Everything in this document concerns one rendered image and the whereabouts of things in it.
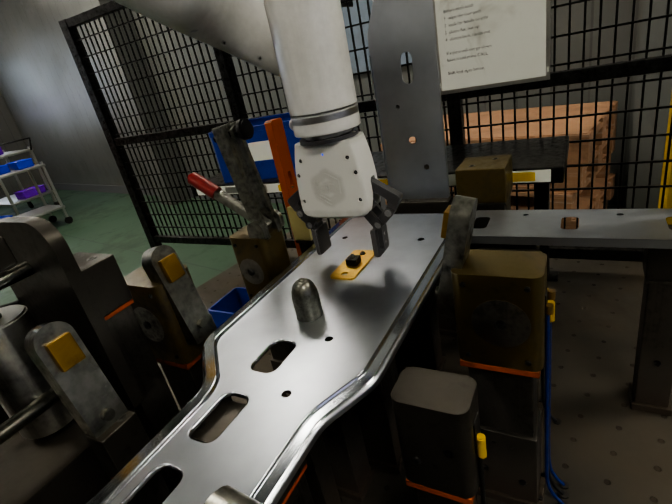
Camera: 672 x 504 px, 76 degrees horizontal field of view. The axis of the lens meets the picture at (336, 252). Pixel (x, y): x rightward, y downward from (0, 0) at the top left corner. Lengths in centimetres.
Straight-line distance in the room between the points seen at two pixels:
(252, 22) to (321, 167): 20
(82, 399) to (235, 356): 15
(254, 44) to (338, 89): 15
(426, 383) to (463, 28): 79
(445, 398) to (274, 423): 15
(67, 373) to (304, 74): 38
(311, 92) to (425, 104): 31
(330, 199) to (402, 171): 30
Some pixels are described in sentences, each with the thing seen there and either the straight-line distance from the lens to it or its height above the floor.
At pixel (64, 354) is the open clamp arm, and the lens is 47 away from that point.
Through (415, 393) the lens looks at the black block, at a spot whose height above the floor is 99.
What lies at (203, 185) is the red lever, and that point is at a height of 113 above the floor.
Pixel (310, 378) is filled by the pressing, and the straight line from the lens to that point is 43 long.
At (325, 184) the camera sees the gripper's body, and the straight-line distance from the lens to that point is 55.
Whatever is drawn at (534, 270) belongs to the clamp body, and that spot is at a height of 104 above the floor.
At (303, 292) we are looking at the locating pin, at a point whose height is 104.
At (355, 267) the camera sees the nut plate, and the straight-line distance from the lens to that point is 60.
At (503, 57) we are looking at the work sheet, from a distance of 103.
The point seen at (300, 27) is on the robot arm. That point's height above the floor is 131.
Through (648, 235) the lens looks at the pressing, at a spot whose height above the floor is 100.
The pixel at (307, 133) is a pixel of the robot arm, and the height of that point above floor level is 120.
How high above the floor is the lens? 127
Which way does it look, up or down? 24 degrees down
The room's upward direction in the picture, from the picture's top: 12 degrees counter-clockwise
